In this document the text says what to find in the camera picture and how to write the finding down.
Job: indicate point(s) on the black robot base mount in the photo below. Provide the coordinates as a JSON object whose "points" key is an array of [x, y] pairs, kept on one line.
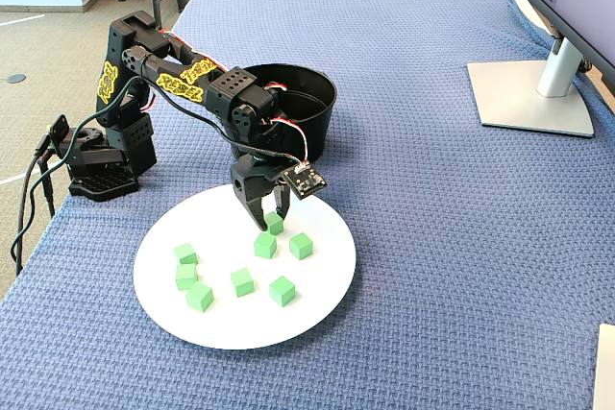
{"points": [[91, 186]]}

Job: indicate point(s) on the silver monitor stand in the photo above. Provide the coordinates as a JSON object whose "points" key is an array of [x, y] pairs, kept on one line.
{"points": [[528, 103]]}

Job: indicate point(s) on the green cube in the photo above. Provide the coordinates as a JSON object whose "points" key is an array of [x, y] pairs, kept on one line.
{"points": [[199, 298], [242, 283], [265, 247], [186, 278], [282, 292], [275, 226], [301, 247], [185, 253]]}

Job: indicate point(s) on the white round plate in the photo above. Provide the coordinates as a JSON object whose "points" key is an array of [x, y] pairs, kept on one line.
{"points": [[240, 328]]}

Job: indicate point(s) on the white flat sheet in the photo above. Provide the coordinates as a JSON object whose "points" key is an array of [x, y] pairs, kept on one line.
{"points": [[606, 371]]}

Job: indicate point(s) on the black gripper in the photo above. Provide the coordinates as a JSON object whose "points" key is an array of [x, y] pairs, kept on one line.
{"points": [[251, 185]]}

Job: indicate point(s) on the black metal bucket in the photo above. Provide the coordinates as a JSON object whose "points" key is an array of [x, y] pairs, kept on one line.
{"points": [[317, 107]]}

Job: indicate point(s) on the round floor outlet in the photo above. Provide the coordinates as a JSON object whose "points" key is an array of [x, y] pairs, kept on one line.
{"points": [[14, 78]]}

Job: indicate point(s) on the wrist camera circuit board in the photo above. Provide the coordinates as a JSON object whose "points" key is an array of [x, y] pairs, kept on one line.
{"points": [[307, 183]]}

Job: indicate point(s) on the blue woven cloth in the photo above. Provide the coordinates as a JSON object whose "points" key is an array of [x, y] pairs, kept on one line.
{"points": [[432, 237]]}

